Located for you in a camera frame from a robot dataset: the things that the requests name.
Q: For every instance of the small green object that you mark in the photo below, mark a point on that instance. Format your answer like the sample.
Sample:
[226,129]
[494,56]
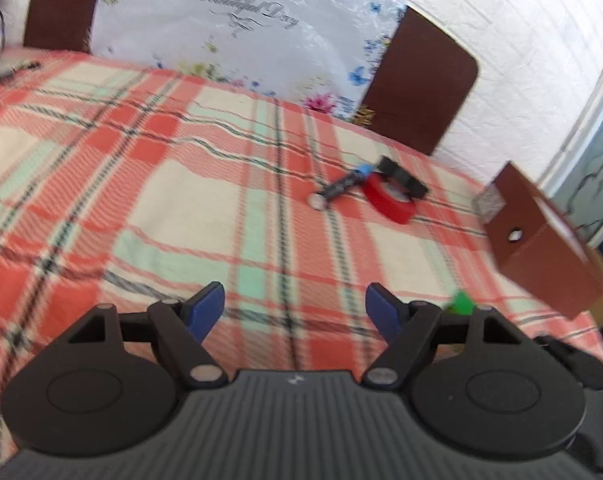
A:
[461,303]

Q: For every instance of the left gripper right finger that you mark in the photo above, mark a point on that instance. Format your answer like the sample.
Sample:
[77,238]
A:
[414,331]

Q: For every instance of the brown cardboard shoe box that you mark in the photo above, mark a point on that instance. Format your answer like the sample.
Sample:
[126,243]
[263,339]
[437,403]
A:
[535,247]

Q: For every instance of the red tape roll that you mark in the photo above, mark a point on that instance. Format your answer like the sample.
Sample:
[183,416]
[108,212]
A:
[387,200]

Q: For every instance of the black tape roll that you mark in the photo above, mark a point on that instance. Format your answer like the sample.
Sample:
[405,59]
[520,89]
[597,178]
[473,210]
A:
[401,179]

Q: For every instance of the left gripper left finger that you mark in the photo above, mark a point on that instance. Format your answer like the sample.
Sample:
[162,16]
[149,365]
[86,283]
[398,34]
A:
[159,347]

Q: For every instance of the floral plastic pillow bag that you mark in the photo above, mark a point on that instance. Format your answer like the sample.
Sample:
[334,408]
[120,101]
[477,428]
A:
[322,54]

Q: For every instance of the black blue marker pen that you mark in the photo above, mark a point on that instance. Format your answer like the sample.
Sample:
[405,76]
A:
[322,199]

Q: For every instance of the red plaid bed cloth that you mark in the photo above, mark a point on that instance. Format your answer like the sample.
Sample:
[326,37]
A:
[126,184]

